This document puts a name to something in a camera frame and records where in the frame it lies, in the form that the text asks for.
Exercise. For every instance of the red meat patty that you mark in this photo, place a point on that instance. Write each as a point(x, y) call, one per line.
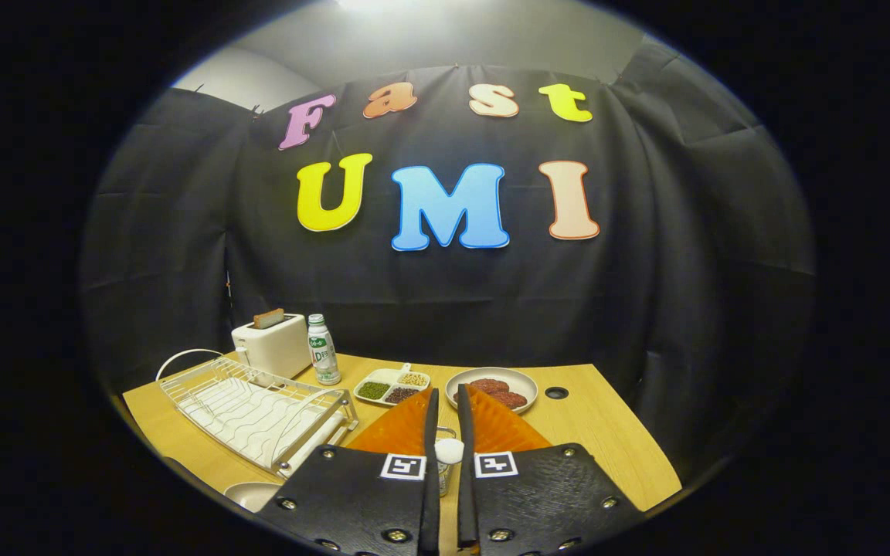
point(511, 399)
point(489, 385)

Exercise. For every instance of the beige round plate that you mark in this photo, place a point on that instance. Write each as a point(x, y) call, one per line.
point(252, 496)

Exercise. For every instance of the yellow soybeans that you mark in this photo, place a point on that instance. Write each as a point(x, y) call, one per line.
point(413, 379)

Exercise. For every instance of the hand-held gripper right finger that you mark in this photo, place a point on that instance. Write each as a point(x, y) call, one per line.
point(466, 432)

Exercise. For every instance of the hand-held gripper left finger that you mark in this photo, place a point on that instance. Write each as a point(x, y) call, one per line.
point(432, 432)

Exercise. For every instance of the black backdrop cloth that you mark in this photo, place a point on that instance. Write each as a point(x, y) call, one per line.
point(646, 270)

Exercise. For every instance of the white drink bottle green label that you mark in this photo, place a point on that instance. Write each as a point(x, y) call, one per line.
point(324, 359)

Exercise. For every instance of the dark red beans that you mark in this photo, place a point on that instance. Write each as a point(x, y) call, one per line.
point(402, 394)

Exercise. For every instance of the toast slice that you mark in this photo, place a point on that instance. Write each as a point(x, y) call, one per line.
point(269, 318)

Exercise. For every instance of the green mung beans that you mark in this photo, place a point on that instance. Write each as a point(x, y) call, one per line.
point(373, 391)

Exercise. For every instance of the white ribbed drain tray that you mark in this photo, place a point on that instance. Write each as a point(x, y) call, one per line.
point(259, 421)

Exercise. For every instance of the white toaster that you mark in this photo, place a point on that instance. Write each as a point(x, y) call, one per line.
point(275, 347)

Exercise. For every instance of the white divided tray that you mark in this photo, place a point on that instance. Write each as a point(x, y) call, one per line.
point(392, 384)

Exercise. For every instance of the white rice grains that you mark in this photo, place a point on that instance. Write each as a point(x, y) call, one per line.
point(387, 376)

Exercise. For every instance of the beige dish with meat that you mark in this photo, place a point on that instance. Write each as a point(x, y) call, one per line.
point(524, 382)

